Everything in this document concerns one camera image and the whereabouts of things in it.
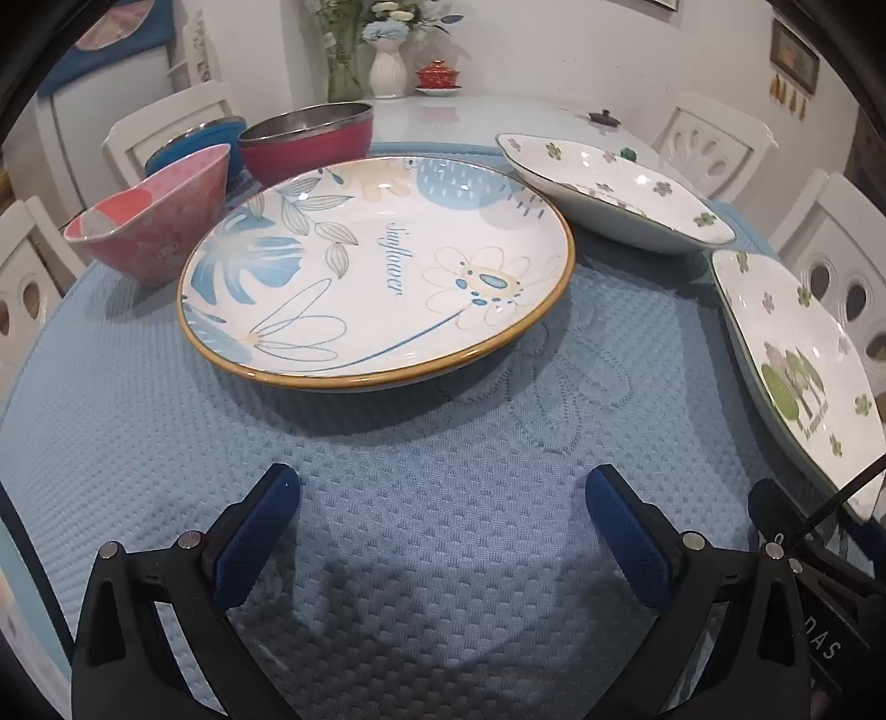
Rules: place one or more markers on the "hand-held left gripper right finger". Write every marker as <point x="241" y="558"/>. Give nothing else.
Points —
<point x="626" y="533"/>

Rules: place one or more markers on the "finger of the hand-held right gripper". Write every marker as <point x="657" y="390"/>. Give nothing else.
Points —
<point x="765" y="502"/>
<point x="860" y="536"/>

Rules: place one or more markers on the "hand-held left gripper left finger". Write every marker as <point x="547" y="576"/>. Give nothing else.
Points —
<point x="256" y="526"/>

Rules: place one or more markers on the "white tree print plate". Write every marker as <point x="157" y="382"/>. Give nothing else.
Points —
<point x="595" y="183"/>
<point x="782" y="325"/>

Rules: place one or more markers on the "round floral plate yellow rim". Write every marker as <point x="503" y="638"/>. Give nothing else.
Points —
<point x="374" y="277"/>

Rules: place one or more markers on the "pink ceramic bowl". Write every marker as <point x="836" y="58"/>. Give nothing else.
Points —
<point x="152" y="242"/>

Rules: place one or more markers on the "red steel-lined bowl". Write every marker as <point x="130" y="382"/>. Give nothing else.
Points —
<point x="304" y="156"/>

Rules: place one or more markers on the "blue steel-lined bowl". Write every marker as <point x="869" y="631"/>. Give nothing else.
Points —
<point x="165" y="163"/>

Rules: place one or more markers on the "light blue waffle mat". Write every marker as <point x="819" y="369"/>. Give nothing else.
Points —
<point x="429" y="484"/>

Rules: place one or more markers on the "white wooden chair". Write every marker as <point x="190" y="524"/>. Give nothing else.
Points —
<point x="17" y="249"/>
<point x="844" y="221"/>
<point x="746" y="138"/>
<point x="166" y="114"/>

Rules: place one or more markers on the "small dark lid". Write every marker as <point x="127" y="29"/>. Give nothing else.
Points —
<point x="605" y="119"/>

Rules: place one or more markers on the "glass vase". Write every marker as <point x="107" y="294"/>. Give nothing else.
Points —
<point x="344" y="79"/>

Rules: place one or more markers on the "white ceramic vase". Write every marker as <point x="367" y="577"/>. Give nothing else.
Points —
<point x="387" y="73"/>

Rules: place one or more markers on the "red lidded teacup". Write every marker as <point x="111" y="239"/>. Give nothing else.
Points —
<point x="438" y="75"/>

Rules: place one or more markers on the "blue cloth with pink patch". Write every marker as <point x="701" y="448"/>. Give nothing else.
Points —
<point x="138" y="34"/>

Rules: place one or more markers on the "small orange wall ornaments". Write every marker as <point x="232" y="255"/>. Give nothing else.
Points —
<point x="789" y="100"/>

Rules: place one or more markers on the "framed wall picture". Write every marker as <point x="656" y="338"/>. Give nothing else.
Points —
<point x="794" y="55"/>

